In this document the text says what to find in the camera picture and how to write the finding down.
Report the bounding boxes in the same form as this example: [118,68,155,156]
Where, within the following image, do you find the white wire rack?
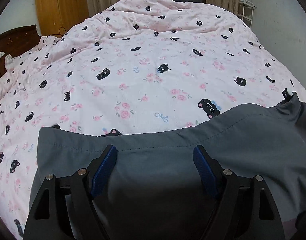
[238,0,257,28]

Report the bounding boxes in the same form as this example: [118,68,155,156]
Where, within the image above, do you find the white drawstring toggle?
[282,87,293,100]

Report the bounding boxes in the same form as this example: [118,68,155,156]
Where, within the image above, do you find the light wooden wardrobe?
[35,0,89,36]

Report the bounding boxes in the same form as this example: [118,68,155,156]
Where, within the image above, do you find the pink cat print duvet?
[0,0,306,239]

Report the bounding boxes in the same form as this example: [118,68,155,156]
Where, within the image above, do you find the dark wooden headboard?
[0,25,41,76]

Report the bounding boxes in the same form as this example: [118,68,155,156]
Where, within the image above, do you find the grey garment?
[29,93,306,239]

